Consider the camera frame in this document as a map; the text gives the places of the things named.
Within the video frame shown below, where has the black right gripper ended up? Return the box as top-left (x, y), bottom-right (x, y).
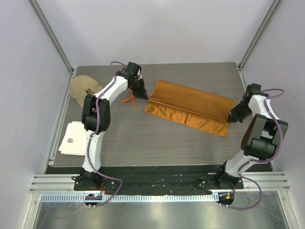
top-left (228, 103), bottom-right (253, 124)

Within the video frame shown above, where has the orange cloth napkin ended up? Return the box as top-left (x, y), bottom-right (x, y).
top-left (144, 80), bottom-right (234, 137)

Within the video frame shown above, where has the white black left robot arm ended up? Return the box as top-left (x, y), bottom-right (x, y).
top-left (72, 62), bottom-right (148, 191)

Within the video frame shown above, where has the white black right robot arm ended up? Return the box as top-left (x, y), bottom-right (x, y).
top-left (214, 83), bottom-right (288, 188)

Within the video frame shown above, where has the orange plastic fork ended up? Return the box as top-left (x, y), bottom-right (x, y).
top-left (121, 96), bottom-right (134, 103)

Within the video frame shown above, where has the beige baseball cap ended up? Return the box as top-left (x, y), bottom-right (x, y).
top-left (69, 75), bottom-right (102, 108)

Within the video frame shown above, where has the white folded towel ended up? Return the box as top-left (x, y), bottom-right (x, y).
top-left (59, 121), bottom-right (86, 156)

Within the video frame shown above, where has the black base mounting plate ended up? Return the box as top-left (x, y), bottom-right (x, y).
top-left (72, 165), bottom-right (244, 195)

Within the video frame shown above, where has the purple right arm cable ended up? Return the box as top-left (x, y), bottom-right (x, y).
top-left (226, 88), bottom-right (285, 210)

